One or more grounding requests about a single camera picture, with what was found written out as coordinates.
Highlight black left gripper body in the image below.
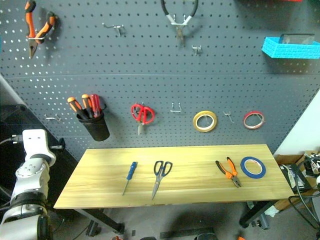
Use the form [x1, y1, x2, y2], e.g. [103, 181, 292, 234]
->
[50, 138, 67, 153]

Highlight black cup holder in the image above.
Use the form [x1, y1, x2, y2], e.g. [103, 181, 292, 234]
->
[75, 102, 111, 142]

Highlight grey metal pegboard wall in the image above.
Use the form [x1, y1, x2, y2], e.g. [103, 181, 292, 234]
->
[0, 0, 320, 161]

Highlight long metal pegboard hook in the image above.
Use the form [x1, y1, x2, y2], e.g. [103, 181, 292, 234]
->
[44, 113, 63, 123]
[102, 22, 126, 36]

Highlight black table leg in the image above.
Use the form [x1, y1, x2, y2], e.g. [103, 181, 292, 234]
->
[74, 207, 126, 235]
[239, 199, 279, 229]

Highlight metal loop pegboard hook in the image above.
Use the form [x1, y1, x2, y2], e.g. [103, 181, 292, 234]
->
[170, 101, 183, 114]

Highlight orange black long-nose pliers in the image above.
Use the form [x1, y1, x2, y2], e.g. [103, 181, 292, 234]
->
[24, 0, 56, 60]

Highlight yellow tape roll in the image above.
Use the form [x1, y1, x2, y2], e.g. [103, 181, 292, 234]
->
[192, 110, 218, 133]

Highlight orange black combination pliers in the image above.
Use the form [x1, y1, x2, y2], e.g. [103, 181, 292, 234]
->
[215, 156, 243, 189]

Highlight blue tape roll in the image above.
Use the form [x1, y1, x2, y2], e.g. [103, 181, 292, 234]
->
[240, 156, 267, 180]

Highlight red tape roll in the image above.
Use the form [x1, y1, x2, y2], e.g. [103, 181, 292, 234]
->
[243, 110, 266, 131]

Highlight cardboard box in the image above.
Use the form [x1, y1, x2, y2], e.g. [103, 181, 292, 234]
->
[273, 150, 320, 211]

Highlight blue plastic bin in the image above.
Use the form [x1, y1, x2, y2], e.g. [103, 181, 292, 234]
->
[261, 33, 320, 60]

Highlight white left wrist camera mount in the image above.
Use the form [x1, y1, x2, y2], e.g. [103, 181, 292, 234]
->
[21, 128, 57, 168]

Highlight red handled screwdriver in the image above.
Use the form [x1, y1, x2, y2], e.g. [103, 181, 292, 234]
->
[89, 93, 102, 118]

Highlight blue handled screwdriver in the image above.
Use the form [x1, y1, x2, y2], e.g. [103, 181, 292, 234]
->
[121, 161, 139, 197]

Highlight red handled scissors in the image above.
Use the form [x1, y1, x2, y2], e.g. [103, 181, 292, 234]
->
[130, 102, 156, 136]

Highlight black handled scissors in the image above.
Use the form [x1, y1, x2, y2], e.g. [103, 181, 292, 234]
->
[151, 160, 174, 201]

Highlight black handled pliers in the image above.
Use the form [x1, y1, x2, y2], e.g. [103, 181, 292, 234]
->
[160, 0, 199, 48]

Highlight black cable loop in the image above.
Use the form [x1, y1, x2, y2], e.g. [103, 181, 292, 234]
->
[287, 157, 320, 232]

